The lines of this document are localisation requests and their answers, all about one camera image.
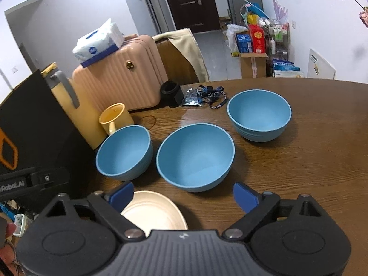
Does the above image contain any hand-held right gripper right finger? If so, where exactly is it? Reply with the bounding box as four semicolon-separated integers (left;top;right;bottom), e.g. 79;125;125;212
223;182;323;241

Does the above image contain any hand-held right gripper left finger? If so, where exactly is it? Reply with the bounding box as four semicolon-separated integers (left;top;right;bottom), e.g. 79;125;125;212
45;181;145;242

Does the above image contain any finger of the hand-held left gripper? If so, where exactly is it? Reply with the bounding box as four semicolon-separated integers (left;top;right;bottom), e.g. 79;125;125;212
30;166;70;192

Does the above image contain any cream plate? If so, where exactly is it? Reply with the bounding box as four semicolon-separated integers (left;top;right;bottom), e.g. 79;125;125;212
120;190;189;231

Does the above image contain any small blue bowl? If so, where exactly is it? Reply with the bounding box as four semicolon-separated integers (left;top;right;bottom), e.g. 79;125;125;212
95;125;153;181

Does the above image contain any medium blue bowl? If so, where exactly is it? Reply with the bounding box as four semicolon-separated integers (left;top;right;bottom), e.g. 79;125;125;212
156;123;236;193

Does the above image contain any large blue bowl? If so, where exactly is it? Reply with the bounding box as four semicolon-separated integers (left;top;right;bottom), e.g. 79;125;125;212
227;90;292;143

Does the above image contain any person's left hand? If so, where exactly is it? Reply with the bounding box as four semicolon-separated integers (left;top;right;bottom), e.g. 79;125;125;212
0;223;18;267

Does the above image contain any black box orange logo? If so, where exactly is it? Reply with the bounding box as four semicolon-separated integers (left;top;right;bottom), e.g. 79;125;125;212
0;69;97;212

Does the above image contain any yellow cup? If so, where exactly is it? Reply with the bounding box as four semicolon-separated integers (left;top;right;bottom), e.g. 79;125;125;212
99;103;135;135

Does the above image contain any brown rubber band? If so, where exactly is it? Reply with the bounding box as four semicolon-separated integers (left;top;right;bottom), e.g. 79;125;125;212
138;115;157;130

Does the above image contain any black cylinder cap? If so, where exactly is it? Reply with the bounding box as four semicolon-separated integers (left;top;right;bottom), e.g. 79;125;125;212
160;81;184;108

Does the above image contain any dark plastic packet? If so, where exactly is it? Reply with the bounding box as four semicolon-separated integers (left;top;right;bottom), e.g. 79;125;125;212
181;88;203;107

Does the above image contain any pink ribbed suitcase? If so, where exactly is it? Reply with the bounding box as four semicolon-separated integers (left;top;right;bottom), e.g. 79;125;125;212
72;34;169;112

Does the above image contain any cardboard box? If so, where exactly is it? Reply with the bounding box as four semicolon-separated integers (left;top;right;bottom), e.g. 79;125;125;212
239;52;270;79

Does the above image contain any blue white bag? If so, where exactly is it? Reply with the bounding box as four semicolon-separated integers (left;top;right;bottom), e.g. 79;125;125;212
272;59;305;78

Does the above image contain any wooden chair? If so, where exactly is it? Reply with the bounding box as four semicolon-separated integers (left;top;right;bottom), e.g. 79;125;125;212
152;33;207;84

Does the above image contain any white blue tissue pack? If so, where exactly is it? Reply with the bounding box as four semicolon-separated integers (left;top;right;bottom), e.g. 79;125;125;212
72;18;125;68

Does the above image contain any blue box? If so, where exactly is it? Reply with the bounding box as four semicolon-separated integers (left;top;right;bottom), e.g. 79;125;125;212
236;32;253;54

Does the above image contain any chair with beige cloth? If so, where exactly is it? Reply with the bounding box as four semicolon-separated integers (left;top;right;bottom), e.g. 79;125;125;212
151;28;211;83

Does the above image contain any metal storage rack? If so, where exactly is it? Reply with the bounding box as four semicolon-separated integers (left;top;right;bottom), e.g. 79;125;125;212
263;19;291;64

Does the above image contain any white plastic bag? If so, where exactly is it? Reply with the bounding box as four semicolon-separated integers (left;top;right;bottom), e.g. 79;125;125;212
226;24;249;56

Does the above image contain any teal bag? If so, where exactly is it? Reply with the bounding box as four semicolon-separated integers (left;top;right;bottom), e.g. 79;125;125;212
240;0;271;26

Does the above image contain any dark brown door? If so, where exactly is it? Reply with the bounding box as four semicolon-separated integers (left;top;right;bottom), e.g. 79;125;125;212
159;0;221;34

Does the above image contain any yellow pitcher grey handle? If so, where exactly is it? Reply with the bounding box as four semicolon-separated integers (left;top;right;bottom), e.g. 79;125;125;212
40;63;108;150

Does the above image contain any blue lanyard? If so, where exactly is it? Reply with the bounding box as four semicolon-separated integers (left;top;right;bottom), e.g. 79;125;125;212
197;85;229;108

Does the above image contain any pink fan wall decoration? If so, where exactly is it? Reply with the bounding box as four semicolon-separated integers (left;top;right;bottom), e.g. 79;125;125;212
272;0;289;23

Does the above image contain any grey narrow door frame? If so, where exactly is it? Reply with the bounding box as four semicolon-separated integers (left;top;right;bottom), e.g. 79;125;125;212
136;0;162;35

